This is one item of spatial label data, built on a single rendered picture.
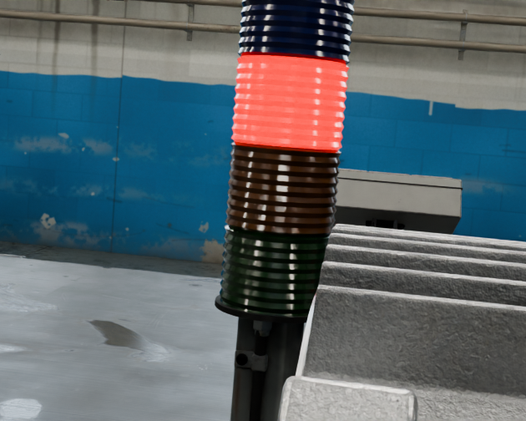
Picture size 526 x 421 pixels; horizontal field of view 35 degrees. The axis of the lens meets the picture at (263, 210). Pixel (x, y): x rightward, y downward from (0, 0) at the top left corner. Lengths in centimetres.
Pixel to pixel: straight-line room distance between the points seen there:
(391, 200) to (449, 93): 531
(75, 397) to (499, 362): 86
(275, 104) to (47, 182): 634
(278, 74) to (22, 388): 68
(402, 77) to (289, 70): 585
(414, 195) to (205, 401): 34
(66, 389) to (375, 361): 88
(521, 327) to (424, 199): 83
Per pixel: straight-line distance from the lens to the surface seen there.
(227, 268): 45
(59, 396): 101
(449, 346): 16
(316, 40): 43
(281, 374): 46
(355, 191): 98
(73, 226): 670
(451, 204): 99
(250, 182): 43
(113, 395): 101
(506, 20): 624
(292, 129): 42
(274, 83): 43
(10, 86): 684
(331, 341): 16
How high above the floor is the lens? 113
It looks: 6 degrees down
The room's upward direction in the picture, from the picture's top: 5 degrees clockwise
